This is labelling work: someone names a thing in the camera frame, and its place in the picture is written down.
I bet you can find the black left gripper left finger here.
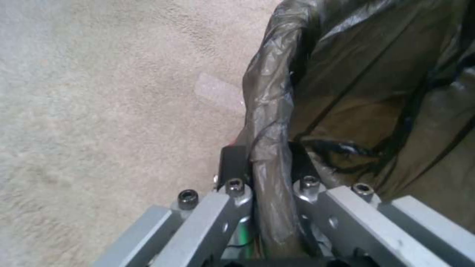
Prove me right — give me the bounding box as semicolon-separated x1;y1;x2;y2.
95;145;255;267

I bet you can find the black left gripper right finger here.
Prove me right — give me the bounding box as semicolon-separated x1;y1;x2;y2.
288;141;475;267

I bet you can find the trash bin with dark liner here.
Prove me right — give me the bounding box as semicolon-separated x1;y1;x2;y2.
235;0;475;261

